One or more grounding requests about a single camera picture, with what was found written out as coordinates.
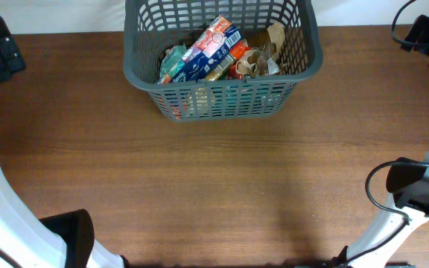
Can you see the beige chocolate snack bag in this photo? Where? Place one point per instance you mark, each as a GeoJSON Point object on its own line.
{"type": "Point", "coordinates": [263, 56]}

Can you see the blue Kleenex tissue pack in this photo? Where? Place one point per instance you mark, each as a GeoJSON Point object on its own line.
{"type": "Point", "coordinates": [207, 52]}

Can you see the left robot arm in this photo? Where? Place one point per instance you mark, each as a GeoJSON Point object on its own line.
{"type": "Point", "coordinates": [63, 240]}

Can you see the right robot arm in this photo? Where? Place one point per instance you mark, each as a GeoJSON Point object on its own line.
{"type": "Point", "coordinates": [406, 209]}

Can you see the teal wet wipes pack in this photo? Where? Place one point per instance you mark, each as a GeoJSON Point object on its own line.
{"type": "Point", "coordinates": [172, 62]}

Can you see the green Nescafe coffee bag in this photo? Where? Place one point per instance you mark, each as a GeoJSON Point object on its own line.
{"type": "Point", "coordinates": [232, 92]}

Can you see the orange pasta package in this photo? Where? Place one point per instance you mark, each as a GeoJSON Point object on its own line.
{"type": "Point", "coordinates": [230, 59]}

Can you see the beige paper pouch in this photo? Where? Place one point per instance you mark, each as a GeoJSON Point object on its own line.
{"type": "Point", "coordinates": [200, 101]}

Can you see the grey plastic basket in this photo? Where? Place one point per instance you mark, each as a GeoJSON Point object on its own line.
{"type": "Point", "coordinates": [151, 27]}

